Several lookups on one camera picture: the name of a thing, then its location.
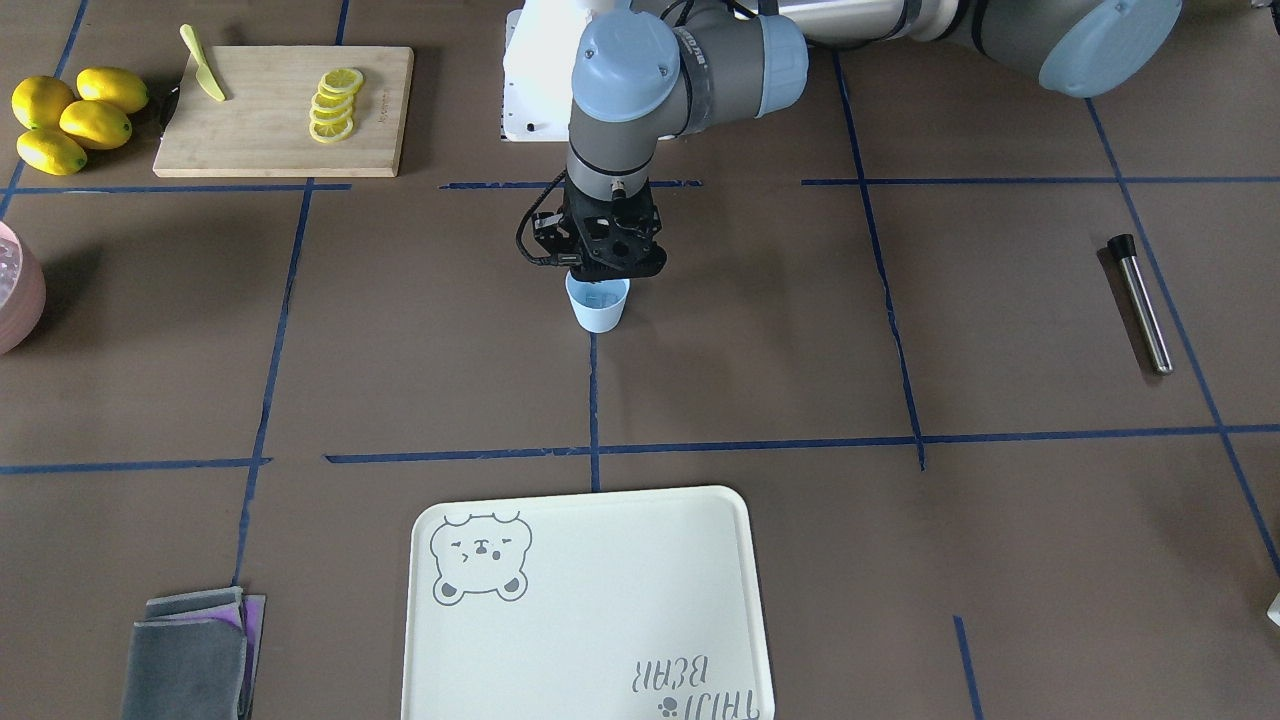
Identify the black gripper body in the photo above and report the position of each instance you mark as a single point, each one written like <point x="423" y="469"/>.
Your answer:
<point x="549" y="233"/>

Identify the steel muddler black tip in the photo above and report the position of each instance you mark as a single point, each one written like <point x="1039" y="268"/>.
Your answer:
<point x="1123" y="250"/>

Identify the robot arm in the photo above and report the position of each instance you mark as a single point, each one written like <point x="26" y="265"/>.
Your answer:
<point x="641" y="74"/>

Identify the light blue plastic cup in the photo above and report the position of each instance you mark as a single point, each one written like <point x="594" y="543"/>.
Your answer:
<point x="597" y="306"/>

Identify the pink bowl of ice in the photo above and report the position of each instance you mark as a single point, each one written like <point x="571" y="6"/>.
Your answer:
<point x="24" y="290"/>

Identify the lemon slices row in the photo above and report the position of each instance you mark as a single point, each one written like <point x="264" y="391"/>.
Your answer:
<point x="331" y="117"/>

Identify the bamboo cutting board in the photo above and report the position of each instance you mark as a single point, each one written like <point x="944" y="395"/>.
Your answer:
<point x="261" y="129"/>

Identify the cream bear serving tray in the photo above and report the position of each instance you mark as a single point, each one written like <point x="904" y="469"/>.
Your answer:
<point x="614" y="605"/>

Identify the yellow-green plastic knife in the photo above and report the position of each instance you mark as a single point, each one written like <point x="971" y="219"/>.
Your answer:
<point x="205" y="76"/>

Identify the yellow lemon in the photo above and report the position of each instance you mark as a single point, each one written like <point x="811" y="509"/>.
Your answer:
<point x="97" y="125"/>
<point x="51" y="151"/>
<point x="38" y="102"/>
<point x="116" y="86"/>

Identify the grey folded cloth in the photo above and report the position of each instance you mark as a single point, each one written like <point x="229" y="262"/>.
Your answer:
<point x="195" y="655"/>

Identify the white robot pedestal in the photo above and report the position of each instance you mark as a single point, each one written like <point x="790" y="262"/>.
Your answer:
<point x="541" y="42"/>

